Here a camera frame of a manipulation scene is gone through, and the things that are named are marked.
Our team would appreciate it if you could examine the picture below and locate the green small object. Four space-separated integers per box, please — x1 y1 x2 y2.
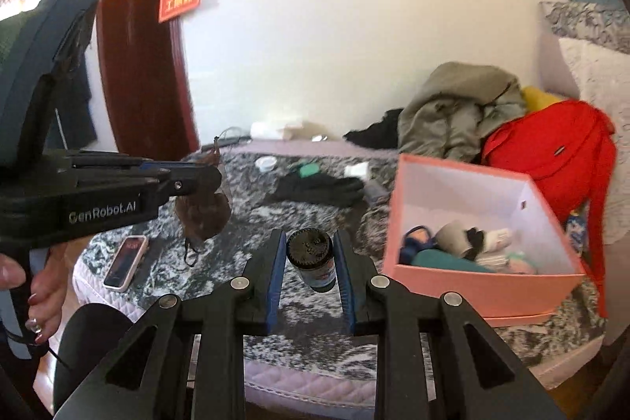
298 162 321 178

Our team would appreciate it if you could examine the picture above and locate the dark glass jar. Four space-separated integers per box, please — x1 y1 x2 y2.
286 228 336 293

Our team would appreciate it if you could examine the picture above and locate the pink cardboard box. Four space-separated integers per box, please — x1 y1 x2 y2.
382 155 585 327

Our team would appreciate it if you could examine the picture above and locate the red backpack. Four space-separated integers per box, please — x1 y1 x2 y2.
482 100 616 318

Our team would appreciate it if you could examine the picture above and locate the black white patterned blanket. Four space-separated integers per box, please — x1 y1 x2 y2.
78 148 607 382

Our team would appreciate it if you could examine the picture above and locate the olive green jacket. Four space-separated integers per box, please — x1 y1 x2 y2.
397 62 526 163

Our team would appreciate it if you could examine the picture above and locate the dark red door frame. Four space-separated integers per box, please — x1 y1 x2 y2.
95 0 198 160

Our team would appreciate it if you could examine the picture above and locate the white lace cushion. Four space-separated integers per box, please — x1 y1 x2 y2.
558 37 629 244

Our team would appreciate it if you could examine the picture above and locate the black fur garment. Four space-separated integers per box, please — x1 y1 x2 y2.
344 109 402 149

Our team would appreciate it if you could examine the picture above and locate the yellow cloth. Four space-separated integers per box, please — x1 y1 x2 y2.
521 86 564 114

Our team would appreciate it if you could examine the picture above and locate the small white cap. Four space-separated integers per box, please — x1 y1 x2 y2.
255 155 278 174

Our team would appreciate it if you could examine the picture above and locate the smartphone with pink case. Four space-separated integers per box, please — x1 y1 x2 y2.
104 235 148 292

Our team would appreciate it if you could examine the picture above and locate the battery blister pack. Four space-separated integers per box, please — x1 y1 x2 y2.
565 210 587 255

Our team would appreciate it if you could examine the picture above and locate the pink green striped sock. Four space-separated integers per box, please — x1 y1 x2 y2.
506 253 538 275

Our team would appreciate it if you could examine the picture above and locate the person's left hand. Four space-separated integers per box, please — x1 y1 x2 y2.
28 243 69 345

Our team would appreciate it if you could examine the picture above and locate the teal pouch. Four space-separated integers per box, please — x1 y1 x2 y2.
411 250 492 273

